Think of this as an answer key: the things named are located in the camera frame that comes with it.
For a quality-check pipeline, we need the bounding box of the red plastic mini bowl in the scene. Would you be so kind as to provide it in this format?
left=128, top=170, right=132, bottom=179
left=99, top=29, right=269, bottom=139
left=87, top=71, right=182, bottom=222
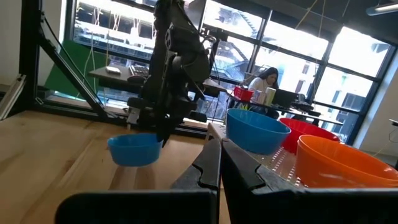
left=279, top=117, right=342, bottom=156

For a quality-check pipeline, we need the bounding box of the blue plastic mini bowl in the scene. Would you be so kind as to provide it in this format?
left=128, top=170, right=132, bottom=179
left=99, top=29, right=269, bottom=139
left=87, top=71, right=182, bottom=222
left=107, top=133, right=164, bottom=167
left=226, top=108, right=292, bottom=156

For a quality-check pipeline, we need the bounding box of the red container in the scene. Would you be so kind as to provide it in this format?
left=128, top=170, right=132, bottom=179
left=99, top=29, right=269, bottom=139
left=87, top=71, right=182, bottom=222
left=233, top=86, right=254, bottom=102

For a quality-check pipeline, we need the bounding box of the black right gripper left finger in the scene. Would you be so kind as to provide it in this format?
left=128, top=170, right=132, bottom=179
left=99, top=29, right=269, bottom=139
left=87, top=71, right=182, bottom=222
left=55, top=139, right=222, bottom=224

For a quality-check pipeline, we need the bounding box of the person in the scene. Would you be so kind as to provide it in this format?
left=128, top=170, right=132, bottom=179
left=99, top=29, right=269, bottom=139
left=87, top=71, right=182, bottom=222
left=247, top=67, right=280, bottom=121

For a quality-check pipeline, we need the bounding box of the grey desk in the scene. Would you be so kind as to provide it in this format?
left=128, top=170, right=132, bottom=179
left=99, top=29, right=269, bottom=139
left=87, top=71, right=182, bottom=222
left=88, top=65, right=229, bottom=96

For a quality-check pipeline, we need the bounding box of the green white cup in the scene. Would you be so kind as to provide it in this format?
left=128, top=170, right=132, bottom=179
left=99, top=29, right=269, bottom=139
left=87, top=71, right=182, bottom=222
left=264, top=86, right=277, bottom=106

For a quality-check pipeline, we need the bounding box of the black laptop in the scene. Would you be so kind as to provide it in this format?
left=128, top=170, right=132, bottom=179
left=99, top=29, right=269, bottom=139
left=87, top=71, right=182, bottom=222
left=272, top=88, right=299, bottom=110

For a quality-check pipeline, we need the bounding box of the silver metal bracket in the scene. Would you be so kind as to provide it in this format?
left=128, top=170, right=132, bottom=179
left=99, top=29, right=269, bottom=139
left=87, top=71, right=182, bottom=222
left=0, top=74, right=27, bottom=121

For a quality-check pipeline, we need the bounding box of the orange plastic mini bowl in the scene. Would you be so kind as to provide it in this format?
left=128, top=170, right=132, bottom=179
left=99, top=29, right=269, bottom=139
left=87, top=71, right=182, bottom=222
left=294, top=134, right=398, bottom=189

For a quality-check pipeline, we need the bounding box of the black window frame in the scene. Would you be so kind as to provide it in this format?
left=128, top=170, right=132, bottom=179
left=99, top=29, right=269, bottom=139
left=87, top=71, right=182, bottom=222
left=63, top=0, right=398, bottom=147

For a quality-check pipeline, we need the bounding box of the dark desk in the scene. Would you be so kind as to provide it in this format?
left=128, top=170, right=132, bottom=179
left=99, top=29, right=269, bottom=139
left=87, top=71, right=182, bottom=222
left=228, top=93, right=345, bottom=127

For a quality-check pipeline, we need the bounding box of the black aluminium table frame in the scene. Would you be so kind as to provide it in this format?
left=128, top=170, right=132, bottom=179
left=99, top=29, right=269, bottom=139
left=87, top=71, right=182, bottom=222
left=17, top=0, right=212, bottom=139

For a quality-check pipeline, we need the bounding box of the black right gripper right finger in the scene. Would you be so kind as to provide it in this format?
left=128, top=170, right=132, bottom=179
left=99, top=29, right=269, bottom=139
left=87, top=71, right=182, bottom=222
left=221, top=139, right=398, bottom=224

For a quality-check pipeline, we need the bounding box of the black computer keyboard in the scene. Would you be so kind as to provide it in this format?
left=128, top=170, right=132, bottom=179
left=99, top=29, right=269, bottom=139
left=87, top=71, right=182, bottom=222
left=129, top=64, right=150, bottom=78

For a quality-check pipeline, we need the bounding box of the small white device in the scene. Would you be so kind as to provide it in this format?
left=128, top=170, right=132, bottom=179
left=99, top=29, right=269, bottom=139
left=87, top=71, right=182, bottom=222
left=104, top=65, right=122, bottom=75

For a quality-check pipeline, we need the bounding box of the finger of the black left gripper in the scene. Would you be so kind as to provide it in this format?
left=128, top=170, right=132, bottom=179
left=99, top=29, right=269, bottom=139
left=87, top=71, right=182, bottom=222
left=155, top=123, right=174, bottom=147

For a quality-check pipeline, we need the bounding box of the green panel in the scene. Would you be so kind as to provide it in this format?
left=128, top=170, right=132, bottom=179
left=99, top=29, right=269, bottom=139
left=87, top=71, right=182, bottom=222
left=43, top=39, right=108, bottom=97

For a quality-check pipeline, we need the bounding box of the ceiling light tube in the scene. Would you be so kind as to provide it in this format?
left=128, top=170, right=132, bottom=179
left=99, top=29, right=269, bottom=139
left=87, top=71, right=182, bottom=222
left=366, top=1, right=398, bottom=16

